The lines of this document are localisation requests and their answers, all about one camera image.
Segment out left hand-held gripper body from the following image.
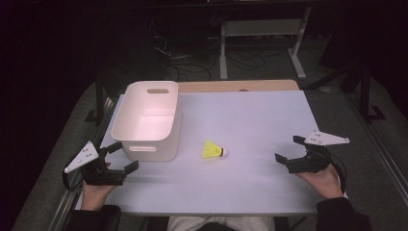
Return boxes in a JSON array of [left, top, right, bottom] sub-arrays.
[[63, 141, 127, 187]]

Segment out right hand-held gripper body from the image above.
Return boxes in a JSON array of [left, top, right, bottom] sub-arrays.
[[286, 130, 350, 174]]

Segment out white plastic storage bin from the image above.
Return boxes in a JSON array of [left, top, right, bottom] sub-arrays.
[[111, 80, 182, 163]]

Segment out yellow shuttlecock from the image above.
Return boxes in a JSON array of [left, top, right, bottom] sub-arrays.
[[202, 140, 229, 160]]

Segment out person's left hand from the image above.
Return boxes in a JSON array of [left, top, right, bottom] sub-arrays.
[[80, 180, 118, 212]]

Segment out person's right hand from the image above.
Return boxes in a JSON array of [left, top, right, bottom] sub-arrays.
[[296, 164, 344, 200]]

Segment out white table mat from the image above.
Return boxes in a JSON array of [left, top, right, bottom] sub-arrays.
[[75, 90, 354, 217]]

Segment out black metal stand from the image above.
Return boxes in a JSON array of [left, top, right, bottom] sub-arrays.
[[358, 64, 388, 124], [85, 73, 129, 124]]

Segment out person's legs in grey pants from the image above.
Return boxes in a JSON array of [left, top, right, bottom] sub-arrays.
[[166, 216, 277, 231]]

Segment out wooden table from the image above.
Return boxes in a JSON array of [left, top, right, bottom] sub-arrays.
[[177, 79, 301, 94]]

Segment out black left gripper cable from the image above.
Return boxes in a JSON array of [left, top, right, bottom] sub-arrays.
[[62, 168, 83, 193]]

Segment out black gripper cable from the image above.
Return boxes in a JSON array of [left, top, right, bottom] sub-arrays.
[[329, 155, 348, 194], [62, 168, 83, 193]]

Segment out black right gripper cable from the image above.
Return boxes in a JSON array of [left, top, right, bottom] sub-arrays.
[[329, 155, 348, 194]]

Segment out metal frame rail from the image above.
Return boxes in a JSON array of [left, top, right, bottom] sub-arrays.
[[347, 92, 408, 206], [47, 95, 120, 231]]

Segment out tangle of black floor cables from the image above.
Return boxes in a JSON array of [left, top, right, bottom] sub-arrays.
[[150, 18, 292, 83]]

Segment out white metal desk frame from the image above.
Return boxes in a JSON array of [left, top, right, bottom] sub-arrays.
[[218, 6, 313, 81]]

